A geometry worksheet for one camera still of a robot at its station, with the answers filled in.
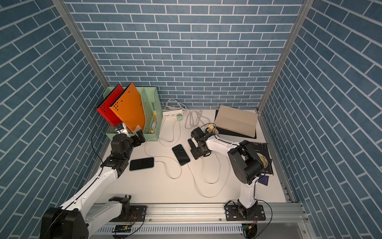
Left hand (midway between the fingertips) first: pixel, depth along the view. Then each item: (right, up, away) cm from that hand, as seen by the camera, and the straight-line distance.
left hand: (138, 131), depth 82 cm
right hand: (+34, -15, +13) cm, 39 cm away
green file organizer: (-1, +18, +26) cm, 32 cm away
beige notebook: (+63, +5, +31) cm, 71 cm away
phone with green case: (+22, -16, +15) cm, 31 cm away
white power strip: (+14, +11, +33) cm, 37 cm away
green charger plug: (+19, +9, +31) cm, 37 cm away
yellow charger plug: (+42, +1, +18) cm, 46 cm away
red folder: (-20, +14, 0) cm, 24 cm away
